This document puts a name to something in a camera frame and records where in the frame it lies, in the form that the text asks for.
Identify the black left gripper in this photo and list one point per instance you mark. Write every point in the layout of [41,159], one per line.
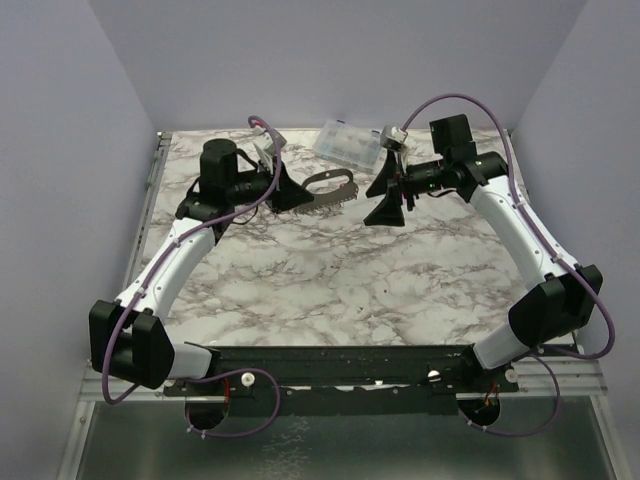
[288,193]

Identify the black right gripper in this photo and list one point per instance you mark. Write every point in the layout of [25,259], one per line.
[397,182]

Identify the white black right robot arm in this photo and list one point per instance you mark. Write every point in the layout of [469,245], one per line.
[558,298]

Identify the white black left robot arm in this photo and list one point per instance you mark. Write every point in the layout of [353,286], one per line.
[128,339]

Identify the clear plastic organizer box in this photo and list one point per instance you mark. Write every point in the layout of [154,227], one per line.
[348,146]

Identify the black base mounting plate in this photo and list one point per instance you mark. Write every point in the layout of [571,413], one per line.
[342,381]

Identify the aluminium left side rail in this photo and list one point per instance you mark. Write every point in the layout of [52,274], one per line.
[152,188]

